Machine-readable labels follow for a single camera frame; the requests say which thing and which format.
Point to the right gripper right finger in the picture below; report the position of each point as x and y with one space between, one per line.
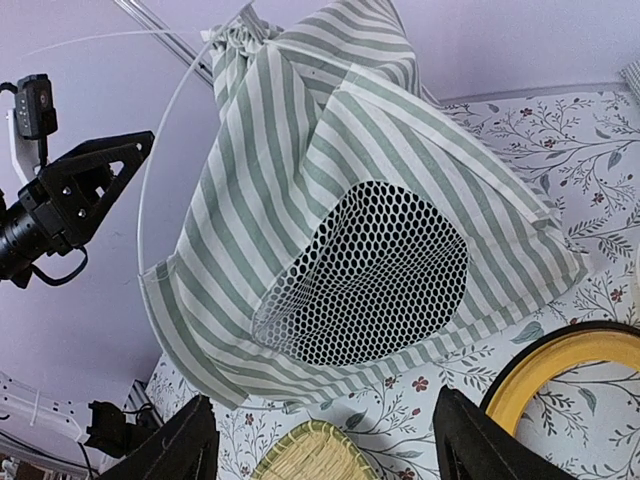
470 445

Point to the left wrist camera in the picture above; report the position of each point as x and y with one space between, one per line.
32 120

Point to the checkered grey cushion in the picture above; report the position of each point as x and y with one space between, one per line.
631 76

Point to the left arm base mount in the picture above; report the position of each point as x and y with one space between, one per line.
118 433

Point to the yellow double bowl holder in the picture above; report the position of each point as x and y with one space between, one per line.
555 353

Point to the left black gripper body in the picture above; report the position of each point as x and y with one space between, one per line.
35 225

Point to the woven bamboo tray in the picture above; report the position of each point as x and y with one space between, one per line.
314 450

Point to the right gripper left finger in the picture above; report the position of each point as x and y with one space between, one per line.
185 447

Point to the striped green white pet tent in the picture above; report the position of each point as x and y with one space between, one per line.
344 229

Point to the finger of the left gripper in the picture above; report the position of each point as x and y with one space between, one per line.
105 165

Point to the left aluminium frame post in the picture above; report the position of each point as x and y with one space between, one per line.
154 25

